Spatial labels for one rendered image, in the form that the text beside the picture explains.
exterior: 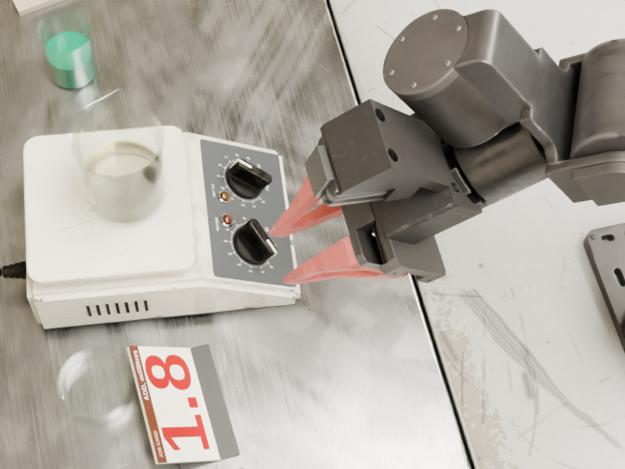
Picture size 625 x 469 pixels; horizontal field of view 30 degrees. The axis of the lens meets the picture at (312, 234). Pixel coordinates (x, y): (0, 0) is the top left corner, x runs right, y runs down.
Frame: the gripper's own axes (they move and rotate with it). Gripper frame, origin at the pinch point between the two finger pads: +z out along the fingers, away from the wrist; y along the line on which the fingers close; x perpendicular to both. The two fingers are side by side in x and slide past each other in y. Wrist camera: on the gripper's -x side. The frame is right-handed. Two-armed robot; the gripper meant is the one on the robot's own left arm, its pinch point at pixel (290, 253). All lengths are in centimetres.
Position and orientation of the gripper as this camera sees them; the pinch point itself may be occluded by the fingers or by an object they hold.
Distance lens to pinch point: 79.4
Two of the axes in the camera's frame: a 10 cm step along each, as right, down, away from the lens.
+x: 5.6, 1.3, 8.2
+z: -7.9, 3.9, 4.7
